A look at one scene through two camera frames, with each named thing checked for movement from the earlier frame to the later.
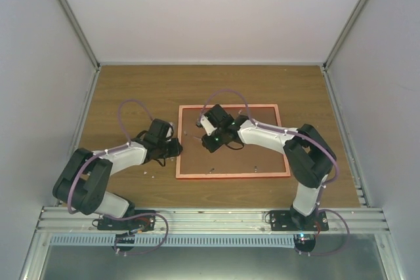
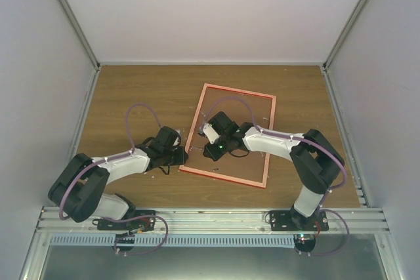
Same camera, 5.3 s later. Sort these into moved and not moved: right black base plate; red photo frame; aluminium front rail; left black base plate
Moved: red photo frame
Not moved: left black base plate; aluminium front rail; right black base plate
